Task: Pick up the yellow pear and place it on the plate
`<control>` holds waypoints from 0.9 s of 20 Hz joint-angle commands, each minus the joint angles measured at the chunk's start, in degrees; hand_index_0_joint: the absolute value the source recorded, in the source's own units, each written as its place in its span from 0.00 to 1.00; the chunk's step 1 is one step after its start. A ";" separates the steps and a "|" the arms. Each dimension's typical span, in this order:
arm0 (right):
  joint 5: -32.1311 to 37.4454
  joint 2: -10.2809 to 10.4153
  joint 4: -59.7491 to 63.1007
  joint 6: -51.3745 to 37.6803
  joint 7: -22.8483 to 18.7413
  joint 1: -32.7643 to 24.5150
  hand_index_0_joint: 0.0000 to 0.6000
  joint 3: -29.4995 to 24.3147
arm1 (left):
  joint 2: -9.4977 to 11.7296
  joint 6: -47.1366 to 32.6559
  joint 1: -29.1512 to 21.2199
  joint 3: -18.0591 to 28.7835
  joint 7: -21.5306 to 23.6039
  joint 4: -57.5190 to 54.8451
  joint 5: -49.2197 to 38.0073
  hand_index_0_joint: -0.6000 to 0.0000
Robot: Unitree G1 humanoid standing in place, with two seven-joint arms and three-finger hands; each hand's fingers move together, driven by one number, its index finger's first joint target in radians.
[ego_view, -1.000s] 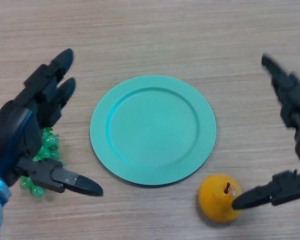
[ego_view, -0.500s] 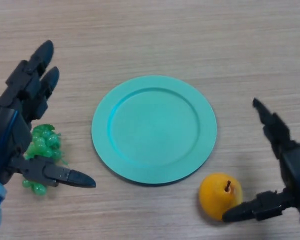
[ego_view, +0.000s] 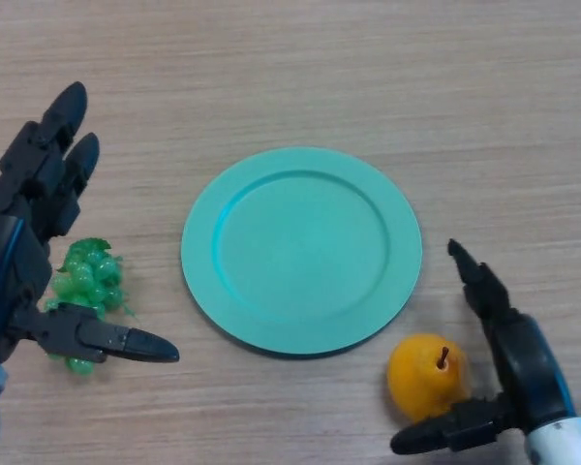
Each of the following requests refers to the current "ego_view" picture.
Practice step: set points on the green grape bunch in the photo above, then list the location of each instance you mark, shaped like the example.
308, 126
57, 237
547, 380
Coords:
89, 281

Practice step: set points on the round green plate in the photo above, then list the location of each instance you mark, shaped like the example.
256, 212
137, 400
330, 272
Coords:
302, 252

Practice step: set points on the yellow pear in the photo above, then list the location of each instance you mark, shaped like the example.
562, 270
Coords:
416, 378

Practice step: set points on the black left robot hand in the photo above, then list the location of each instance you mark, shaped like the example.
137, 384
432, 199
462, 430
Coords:
14, 261

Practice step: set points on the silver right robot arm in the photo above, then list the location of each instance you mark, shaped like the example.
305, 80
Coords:
561, 443

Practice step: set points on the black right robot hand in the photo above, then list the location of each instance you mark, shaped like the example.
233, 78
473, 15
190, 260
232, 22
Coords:
528, 368

